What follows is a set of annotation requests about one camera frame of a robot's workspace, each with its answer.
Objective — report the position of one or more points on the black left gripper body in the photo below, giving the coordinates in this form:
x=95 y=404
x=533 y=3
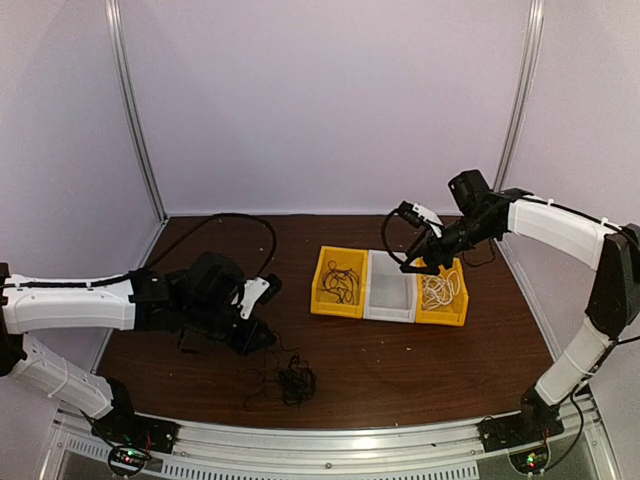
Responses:
x=241 y=342

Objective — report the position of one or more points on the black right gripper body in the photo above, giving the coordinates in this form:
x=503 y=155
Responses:
x=446 y=256

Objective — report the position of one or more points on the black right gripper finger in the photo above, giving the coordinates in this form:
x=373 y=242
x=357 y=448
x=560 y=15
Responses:
x=417 y=266
x=420 y=247

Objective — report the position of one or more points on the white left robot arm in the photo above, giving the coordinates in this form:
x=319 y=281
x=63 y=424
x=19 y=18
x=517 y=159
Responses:
x=212 y=298

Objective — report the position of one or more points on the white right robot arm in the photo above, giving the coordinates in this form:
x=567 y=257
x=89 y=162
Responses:
x=609 y=250

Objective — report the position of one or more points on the yellow bin right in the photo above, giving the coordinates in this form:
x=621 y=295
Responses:
x=442 y=299

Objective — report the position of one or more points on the yellow bin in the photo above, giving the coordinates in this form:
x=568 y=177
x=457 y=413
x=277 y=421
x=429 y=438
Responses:
x=338 y=286
x=442 y=299

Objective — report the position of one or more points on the white plastic bin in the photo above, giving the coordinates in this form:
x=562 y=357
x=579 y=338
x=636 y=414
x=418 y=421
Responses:
x=390 y=295

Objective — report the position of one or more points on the yellow bin left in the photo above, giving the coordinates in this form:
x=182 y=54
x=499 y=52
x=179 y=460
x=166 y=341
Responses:
x=338 y=286

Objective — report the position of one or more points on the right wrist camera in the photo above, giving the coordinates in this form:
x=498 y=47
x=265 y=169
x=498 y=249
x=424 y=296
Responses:
x=419 y=216

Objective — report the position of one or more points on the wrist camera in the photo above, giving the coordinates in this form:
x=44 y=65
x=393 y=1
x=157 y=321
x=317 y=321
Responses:
x=254 y=291
x=419 y=216

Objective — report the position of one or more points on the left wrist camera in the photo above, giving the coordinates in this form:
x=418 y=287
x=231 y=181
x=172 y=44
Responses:
x=254 y=291

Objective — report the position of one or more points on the right aluminium corner post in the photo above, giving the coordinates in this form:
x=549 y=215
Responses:
x=527 y=69

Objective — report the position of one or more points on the aluminium corner post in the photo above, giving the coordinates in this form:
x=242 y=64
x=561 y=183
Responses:
x=133 y=119
x=527 y=69

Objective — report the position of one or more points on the aluminium front rail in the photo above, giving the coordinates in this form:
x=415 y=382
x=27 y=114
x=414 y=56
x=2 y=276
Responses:
x=449 y=450

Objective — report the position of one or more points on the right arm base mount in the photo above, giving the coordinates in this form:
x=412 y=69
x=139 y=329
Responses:
x=520 y=435

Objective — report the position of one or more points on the left aluminium corner post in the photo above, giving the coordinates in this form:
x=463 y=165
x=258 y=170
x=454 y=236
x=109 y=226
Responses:
x=133 y=119

